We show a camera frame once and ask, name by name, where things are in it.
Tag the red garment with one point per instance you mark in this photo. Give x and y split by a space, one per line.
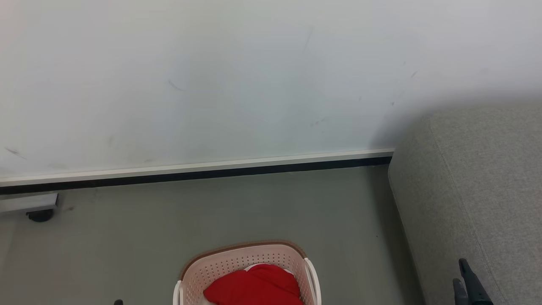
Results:
254 286

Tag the white and black wall baseboard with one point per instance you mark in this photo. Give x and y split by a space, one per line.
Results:
190 171

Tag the pink perforated plastic laundry basket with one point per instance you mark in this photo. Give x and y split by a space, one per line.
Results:
237 260

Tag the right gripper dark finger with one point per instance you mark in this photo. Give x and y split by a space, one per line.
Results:
460 292
476 288

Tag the grey fabric sofa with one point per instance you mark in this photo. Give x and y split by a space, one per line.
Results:
474 186

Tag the white cabinet base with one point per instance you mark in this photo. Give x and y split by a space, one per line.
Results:
25 202

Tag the black caster wheel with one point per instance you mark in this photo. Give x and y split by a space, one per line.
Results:
40 215

